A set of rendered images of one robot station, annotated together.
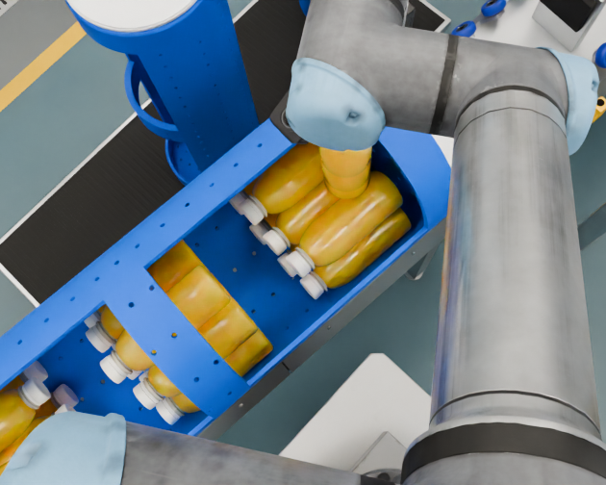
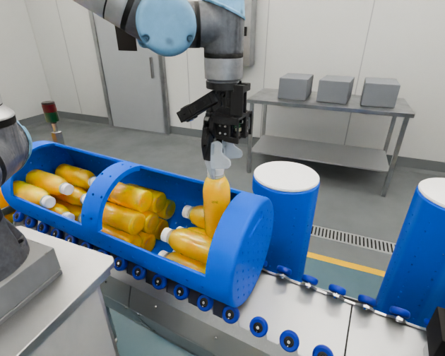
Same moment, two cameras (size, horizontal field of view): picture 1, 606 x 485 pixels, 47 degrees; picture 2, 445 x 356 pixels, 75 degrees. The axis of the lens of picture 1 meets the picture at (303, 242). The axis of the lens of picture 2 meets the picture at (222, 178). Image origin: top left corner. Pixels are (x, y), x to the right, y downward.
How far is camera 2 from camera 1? 0.77 m
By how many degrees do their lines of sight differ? 55
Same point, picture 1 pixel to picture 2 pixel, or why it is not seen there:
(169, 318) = (117, 172)
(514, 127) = not seen: outside the picture
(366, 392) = (88, 259)
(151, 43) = (259, 191)
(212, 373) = (96, 199)
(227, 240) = not seen: hidden behind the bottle
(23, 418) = (83, 179)
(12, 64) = not seen: hidden behind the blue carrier
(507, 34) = (395, 336)
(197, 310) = (128, 193)
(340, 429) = (66, 255)
